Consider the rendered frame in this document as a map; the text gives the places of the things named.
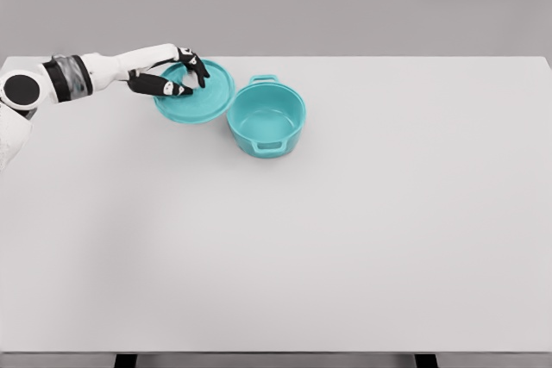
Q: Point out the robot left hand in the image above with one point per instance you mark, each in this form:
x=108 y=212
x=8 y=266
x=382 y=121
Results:
x=146 y=60

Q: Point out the teal pot lid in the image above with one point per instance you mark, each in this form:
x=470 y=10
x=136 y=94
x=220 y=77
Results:
x=207 y=101

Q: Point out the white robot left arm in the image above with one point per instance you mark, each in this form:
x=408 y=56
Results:
x=64 y=77

